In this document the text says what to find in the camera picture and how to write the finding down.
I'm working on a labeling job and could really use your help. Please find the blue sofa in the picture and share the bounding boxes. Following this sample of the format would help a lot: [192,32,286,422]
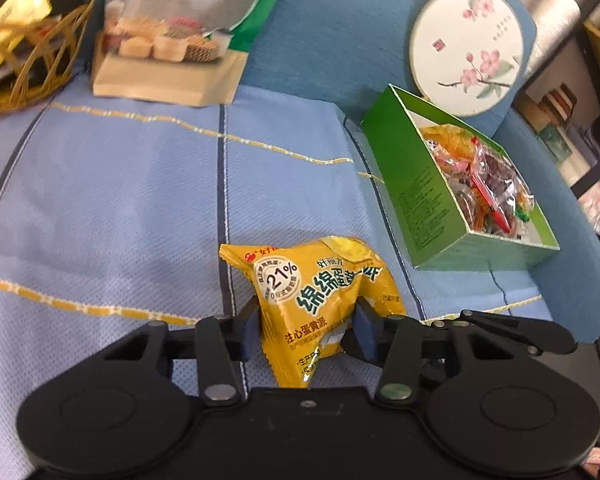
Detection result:
[0,0,600,346]

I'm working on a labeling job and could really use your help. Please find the light blue striped mat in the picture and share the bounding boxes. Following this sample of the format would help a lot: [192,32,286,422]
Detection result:
[0,67,553,461]

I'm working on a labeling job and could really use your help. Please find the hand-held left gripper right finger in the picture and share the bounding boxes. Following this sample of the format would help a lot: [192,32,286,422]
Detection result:
[354,302,512,404]

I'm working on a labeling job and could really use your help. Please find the large beige green snack bag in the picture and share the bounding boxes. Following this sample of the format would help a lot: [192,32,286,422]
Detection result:
[91,0,303,108]

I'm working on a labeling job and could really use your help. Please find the woven wicker basket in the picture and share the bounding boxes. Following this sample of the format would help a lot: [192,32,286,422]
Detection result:
[0,0,97,117]

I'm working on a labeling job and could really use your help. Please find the yellow cake packet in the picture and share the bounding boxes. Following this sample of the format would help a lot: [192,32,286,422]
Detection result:
[219,236,406,390]

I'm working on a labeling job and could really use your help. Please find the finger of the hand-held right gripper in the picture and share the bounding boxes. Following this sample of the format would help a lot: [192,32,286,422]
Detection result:
[459,309,579,357]

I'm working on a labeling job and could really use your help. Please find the green cardboard box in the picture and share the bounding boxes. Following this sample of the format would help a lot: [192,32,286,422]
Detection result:
[361,83,561,272]

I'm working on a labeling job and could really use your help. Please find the round floral tin lid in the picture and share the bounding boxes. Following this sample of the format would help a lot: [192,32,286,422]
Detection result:
[409,0,525,118]

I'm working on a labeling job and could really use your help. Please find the heap of mixed snacks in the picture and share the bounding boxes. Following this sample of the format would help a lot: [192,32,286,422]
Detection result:
[420,122,537,235]

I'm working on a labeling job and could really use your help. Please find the silver plastic roll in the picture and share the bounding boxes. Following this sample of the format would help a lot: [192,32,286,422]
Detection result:
[522,0,583,81]

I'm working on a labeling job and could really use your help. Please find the striped box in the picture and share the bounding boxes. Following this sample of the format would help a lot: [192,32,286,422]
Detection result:
[540,85,579,124]

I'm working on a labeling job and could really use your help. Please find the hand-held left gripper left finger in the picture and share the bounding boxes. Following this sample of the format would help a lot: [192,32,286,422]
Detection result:
[102,296,262,407]

